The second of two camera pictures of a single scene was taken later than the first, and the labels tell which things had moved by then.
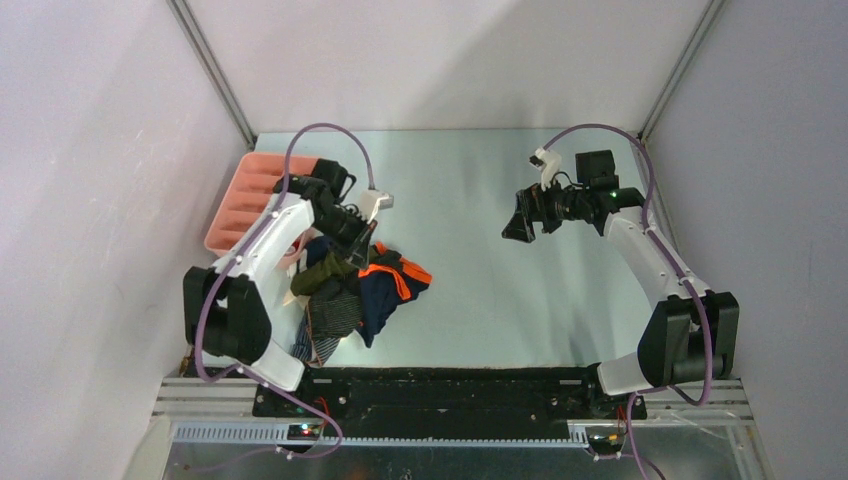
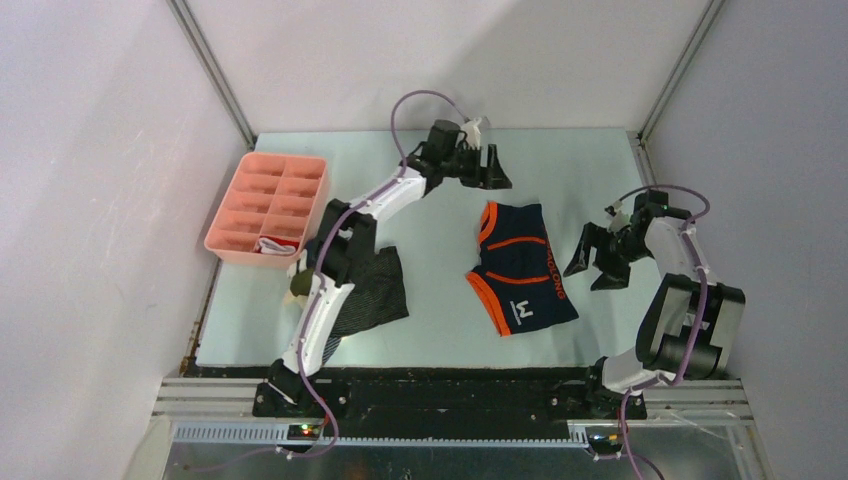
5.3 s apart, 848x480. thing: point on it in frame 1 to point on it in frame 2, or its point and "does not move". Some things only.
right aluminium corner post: (681, 68) does not move
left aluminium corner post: (213, 70) does not move
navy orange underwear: (388, 281) to (517, 275)
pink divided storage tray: (249, 188) does not move
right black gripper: (520, 226) to (613, 277)
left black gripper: (359, 253) to (491, 177)
